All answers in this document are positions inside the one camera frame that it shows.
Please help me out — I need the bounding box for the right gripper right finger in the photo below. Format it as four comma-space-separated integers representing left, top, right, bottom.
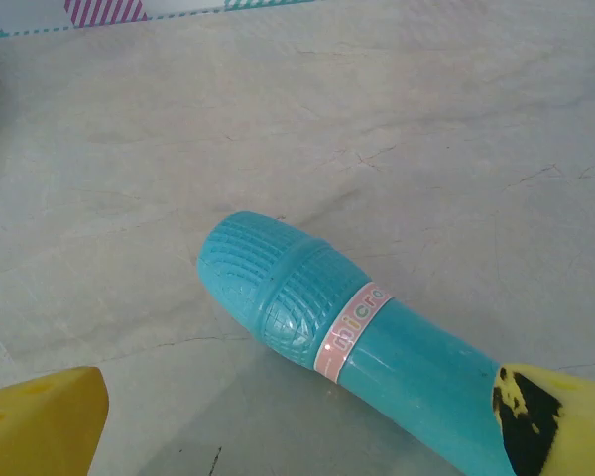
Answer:
490, 363, 595, 476

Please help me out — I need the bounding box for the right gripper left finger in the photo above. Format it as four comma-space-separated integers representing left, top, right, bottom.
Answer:
0, 365, 111, 476

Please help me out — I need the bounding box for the teal toy microphone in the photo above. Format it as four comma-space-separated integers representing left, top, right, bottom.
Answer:
196, 210, 520, 476

